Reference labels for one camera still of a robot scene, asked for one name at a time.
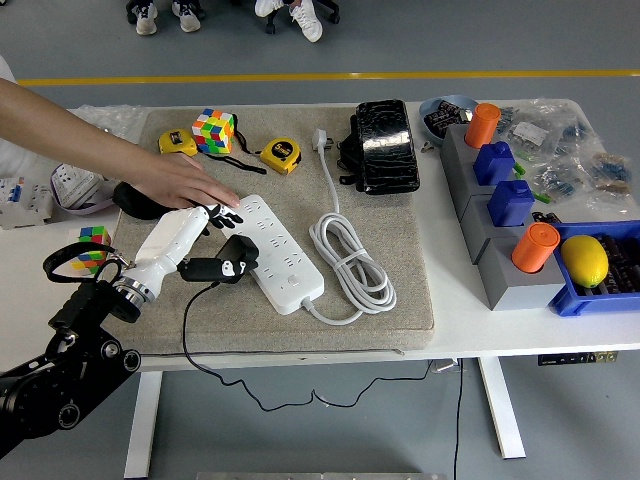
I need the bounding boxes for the white power strip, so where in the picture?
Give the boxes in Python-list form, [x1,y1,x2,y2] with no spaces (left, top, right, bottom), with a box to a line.
[219,193,326,316]

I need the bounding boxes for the black components in bin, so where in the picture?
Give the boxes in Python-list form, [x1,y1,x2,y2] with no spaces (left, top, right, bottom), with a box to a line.
[594,234,640,295]

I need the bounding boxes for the clear bag white label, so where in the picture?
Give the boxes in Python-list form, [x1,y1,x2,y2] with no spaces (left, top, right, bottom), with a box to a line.
[499,107,556,154]

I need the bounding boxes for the grey holder block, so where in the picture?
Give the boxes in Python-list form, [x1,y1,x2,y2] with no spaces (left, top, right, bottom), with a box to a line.
[438,123,501,197]
[460,192,536,265]
[477,234,569,312]

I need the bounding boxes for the black hanging cable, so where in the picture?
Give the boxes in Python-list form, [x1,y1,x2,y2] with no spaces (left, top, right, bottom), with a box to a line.
[452,358,464,480]

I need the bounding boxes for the blue plastic bin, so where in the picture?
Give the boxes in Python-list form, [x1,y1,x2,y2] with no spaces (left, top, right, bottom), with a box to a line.
[547,219,640,318]

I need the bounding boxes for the yellow tape measure round label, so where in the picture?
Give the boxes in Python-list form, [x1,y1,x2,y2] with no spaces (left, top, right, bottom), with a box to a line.
[259,137,303,175]

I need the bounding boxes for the white table leg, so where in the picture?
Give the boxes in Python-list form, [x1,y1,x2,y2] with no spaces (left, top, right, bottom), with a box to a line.
[477,355,527,460]
[123,370,164,480]

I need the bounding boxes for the light blue bowl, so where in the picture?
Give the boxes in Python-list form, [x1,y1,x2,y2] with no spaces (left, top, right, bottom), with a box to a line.
[418,94,480,147]

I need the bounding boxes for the large colourful puzzle cube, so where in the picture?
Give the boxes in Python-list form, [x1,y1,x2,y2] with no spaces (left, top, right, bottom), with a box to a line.
[192,107,237,155]

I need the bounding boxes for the clear bag brown resistors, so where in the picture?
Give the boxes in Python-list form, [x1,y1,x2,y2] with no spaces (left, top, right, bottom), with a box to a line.
[582,149,636,199]

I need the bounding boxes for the person's right hand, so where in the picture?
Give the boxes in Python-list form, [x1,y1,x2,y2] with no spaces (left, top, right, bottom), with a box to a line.
[127,148,241,211]

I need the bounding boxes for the black cloth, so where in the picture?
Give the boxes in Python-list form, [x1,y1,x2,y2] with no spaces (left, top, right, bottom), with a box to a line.
[112,180,166,221]

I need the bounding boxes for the clear bag metal parts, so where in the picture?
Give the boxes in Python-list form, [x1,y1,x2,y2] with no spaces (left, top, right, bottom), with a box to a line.
[74,103,146,146]

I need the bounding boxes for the white wall socket panel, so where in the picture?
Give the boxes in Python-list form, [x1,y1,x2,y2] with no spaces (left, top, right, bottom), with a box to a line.
[51,162,104,209]

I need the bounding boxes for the glossy black case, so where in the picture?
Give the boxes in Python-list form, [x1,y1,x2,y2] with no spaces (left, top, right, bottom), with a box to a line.
[337,98,421,195]

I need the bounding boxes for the clear bag dark components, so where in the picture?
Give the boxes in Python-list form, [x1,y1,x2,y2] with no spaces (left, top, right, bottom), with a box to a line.
[549,99,599,151]

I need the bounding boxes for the black table control panel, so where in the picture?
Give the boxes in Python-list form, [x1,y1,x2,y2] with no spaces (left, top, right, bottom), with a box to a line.
[537,351,619,366]

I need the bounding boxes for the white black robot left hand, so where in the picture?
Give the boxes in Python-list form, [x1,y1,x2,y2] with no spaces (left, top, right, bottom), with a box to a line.
[121,202,247,297]

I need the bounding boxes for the thin black adapter cord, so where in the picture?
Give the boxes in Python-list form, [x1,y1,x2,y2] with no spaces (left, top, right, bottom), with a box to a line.
[182,280,436,412]

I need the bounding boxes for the small colourful puzzle cube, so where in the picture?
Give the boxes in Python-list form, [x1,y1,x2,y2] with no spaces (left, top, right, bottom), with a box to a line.
[69,225,112,275]

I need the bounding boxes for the grey-brown fabric mat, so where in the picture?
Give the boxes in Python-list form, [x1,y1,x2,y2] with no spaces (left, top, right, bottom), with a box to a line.
[88,104,436,359]

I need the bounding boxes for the white power strip cord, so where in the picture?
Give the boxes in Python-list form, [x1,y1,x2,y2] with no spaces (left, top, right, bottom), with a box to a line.
[302,127,398,326]

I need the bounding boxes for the blue bottle-shaped block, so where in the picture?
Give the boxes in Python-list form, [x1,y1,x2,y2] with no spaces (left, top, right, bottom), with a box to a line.
[472,140,516,186]
[487,179,536,227]

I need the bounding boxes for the black components in bowl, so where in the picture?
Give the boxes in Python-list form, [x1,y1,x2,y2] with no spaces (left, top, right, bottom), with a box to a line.
[424,99,474,139]

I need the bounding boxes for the black office chair base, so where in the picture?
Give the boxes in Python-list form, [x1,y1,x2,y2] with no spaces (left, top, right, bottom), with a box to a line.
[263,0,341,35]
[124,0,207,25]

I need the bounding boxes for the black power adapter plug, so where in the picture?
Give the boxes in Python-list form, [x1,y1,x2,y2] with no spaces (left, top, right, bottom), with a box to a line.
[218,234,262,276]

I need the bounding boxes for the clear bag blue components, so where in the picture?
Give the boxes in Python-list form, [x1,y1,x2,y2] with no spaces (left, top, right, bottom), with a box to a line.
[527,157,594,204]

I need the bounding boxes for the white circuit breaker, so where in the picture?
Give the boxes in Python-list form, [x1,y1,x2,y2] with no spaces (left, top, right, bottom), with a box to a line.
[0,177,54,231]

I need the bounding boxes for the orange cylinder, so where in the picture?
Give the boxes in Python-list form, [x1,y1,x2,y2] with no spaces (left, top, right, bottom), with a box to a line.
[510,222,561,275]
[464,102,502,149]

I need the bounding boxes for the yellow lemon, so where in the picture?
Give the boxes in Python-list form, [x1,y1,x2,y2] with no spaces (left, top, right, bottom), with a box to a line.
[559,234,610,289]

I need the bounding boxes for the yellow tape measure black clip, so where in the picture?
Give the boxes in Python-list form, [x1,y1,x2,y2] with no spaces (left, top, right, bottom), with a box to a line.
[157,128,200,157]

